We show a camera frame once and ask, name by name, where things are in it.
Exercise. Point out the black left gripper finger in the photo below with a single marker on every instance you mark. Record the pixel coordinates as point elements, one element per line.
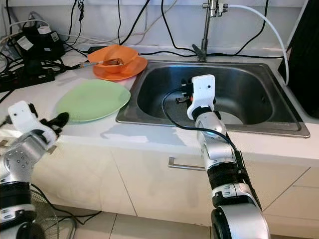
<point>61,128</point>
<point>61,119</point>

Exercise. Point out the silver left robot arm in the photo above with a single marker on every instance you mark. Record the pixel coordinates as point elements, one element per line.
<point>25,159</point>

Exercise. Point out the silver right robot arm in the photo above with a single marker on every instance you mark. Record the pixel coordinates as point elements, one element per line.
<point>219,149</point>

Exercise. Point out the green plate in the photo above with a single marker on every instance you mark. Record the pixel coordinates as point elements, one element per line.
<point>92,99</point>

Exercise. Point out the black power strip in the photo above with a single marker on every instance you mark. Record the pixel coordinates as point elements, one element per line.
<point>30,79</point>

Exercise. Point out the orange plate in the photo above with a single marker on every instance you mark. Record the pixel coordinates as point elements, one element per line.
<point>137,70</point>

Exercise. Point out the white cabinet drawer front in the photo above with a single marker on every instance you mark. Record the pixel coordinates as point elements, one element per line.
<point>159,199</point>
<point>89,179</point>

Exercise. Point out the metal fork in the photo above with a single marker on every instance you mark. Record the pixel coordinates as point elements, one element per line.
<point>92,63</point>

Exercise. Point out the chrome faucet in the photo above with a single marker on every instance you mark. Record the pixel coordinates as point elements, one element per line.
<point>207,30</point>

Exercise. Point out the stainless steel sink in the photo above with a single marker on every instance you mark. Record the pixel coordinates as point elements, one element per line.
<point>259,92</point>

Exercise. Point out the orange bowl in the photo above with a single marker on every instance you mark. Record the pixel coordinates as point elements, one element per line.
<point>124,51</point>

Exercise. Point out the black charger box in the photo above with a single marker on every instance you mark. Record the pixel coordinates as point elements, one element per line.
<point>42,47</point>

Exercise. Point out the brown food scraps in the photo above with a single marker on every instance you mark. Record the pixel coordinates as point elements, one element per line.
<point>113,61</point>

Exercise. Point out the black appliance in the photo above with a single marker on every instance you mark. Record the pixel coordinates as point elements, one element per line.
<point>309,59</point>

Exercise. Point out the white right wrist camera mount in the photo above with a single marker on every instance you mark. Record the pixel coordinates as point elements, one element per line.
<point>202,92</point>

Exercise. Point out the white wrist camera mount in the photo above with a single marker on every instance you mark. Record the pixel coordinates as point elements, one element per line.
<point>25,117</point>
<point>202,92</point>

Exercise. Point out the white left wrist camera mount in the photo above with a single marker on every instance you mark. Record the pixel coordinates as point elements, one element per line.
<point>25,117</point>

